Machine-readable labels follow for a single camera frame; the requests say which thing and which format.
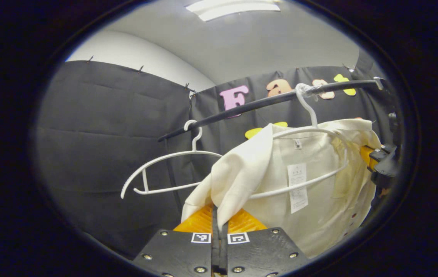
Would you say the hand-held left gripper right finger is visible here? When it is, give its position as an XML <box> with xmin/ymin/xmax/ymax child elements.
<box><xmin>219</xmin><ymin>208</ymin><xmax>311</xmax><ymax>277</ymax></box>

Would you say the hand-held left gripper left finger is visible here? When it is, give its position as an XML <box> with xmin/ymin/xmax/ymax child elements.
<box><xmin>132</xmin><ymin>203</ymin><xmax>220</xmax><ymax>277</ymax></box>

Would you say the cream button shirt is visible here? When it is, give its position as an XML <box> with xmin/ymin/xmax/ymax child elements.
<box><xmin>181</xmin><ymin>118</ymin><xmax>382</xmax><ymax>259</ymax></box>

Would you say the white plastic hanger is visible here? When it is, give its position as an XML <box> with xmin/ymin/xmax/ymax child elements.
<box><xmin>120</xmin><ymin>120</ymin><xmax>223</xmax><ymax>200</ymax></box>
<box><xmin>249</xmin><ymin>83</ymin><xmax>350</xmax><ymax>200</ymax></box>

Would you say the black clothes rack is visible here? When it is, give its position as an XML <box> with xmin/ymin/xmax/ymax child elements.
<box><xmin>157</xmin><ymin>79</ymin><xmax>387</xmax><ymax>142</ymax></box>

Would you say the black backdrop cloth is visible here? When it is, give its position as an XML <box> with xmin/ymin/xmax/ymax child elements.
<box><xmin>34</xmin><ymin>48</ymin><xmax>400</xmax><ymax>258</ymax></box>

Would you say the large ceiling light panel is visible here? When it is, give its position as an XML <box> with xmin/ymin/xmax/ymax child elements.
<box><xmin>185</xmin><ymin>0</ymin><xmax>281</xmax><ymax>22</ymax></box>

